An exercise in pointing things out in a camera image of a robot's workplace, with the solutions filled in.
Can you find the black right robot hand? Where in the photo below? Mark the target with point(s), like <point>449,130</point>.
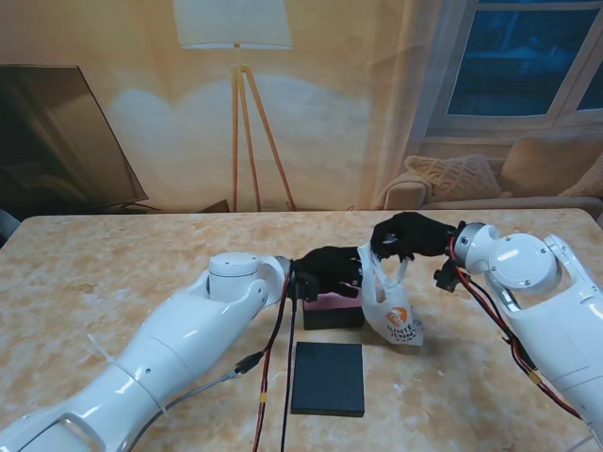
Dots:
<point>419,233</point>

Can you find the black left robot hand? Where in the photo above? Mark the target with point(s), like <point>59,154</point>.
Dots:
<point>334,268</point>

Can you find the white plastic bag orange logo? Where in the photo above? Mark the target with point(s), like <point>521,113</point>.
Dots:
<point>396,320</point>

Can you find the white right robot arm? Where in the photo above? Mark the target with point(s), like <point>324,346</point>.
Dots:
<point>542,306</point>

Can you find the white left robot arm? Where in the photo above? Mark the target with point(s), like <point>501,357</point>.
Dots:
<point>179,339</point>

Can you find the black gift box pink inside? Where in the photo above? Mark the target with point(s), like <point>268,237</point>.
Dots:
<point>334,320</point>

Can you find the black gift box lid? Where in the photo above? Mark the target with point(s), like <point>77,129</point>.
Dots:
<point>327,379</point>

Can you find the beige knitted cushion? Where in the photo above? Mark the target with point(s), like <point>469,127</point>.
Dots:
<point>589,186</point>
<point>457,176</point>

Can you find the beige sofa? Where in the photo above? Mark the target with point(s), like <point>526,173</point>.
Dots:
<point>518,203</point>

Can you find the plain tan cushion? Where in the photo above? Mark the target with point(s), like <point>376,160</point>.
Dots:
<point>542,160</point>

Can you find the white framed window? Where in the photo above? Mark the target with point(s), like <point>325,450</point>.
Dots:
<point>509,61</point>

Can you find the white shade tripod floor lamp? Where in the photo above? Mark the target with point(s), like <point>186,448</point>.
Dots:
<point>233,23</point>

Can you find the dark flat television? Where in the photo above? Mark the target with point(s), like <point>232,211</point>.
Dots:
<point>47,141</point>

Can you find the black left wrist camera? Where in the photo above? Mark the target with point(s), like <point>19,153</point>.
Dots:
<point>304,287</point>

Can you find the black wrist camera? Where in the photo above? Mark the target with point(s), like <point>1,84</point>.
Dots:
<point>304,287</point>
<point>447,278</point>

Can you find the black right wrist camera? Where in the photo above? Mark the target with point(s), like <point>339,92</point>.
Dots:
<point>447,278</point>

